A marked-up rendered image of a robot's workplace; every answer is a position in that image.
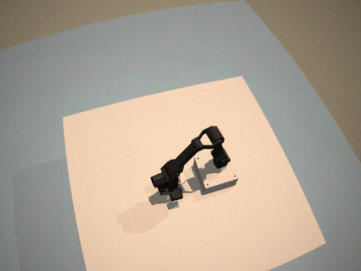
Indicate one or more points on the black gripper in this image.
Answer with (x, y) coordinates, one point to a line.
(174, 195)

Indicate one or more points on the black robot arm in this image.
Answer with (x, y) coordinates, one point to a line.
(172, 169)

